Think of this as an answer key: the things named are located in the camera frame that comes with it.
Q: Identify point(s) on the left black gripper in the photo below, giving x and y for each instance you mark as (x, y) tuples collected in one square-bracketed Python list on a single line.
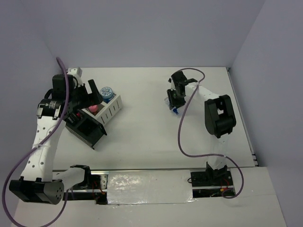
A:
[(95, 98)]

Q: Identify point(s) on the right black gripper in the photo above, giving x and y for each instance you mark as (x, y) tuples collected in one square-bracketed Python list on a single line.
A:
[(176, 103)]

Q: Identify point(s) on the pink capped marker bottle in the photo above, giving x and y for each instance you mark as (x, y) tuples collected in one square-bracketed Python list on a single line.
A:
[(93, 109)]

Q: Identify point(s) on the blue capped pen pack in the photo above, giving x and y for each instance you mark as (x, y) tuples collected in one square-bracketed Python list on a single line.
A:
[(174, 110)]

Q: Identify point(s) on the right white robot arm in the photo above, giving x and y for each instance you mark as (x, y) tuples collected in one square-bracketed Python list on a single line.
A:
[(219, 117)]

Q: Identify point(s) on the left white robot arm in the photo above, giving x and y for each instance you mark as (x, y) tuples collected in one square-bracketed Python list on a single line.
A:
[(62, 107)]

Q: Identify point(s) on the white mesh organizer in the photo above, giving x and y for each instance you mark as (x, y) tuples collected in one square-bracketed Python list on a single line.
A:
[(106, 111)]

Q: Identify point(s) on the black mesh organizer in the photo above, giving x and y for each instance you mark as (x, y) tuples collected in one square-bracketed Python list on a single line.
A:
[(87, 129)]

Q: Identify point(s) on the silver foil cover plate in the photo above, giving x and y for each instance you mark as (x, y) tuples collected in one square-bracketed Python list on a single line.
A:
[(149, 187)]

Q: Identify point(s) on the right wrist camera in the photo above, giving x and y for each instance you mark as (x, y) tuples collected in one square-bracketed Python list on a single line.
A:
[(172, 85)]

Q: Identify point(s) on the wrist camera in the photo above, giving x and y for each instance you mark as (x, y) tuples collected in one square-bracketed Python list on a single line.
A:
[(76, 73), (172, 85)]

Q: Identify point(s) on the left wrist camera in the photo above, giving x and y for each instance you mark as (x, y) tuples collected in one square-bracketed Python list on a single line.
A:
[(76, 73)]

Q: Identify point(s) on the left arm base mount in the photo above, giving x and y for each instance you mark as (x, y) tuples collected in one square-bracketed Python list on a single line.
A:
[(81, 184)]

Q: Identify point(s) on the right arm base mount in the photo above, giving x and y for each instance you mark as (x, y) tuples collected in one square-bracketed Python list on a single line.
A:
[(212, 183)]

